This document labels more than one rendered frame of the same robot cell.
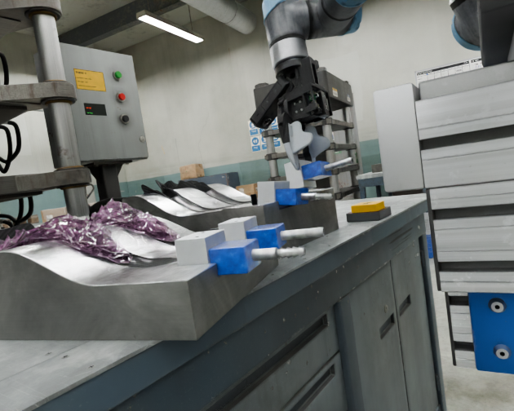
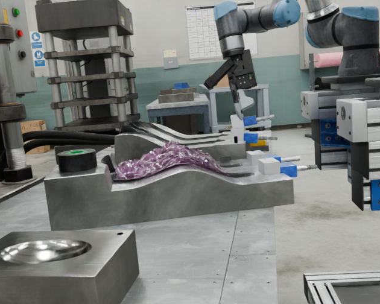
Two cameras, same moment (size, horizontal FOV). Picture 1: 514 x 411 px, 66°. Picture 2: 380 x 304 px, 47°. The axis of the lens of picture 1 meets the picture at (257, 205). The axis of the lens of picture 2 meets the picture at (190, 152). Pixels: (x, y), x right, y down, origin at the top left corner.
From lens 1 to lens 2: 0.75 m
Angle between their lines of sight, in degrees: 27
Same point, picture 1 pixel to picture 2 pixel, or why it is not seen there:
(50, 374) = (255, 219)
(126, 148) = (23, 82)
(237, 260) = (293, 171)
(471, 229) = not seen: outside the picture
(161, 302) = (280, 189)
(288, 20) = (236, 23)
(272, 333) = not seen: hidden behind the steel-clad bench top
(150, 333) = (272, 203)
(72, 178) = (17, 114)
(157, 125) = not seen: outside the picture
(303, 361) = not seen: hidden behind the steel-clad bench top
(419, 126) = (368, 118)
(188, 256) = (270, 170)
